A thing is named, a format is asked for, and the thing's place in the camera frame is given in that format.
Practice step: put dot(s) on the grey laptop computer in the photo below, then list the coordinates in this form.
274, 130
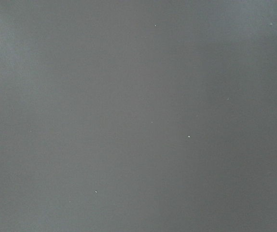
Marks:
138, 115

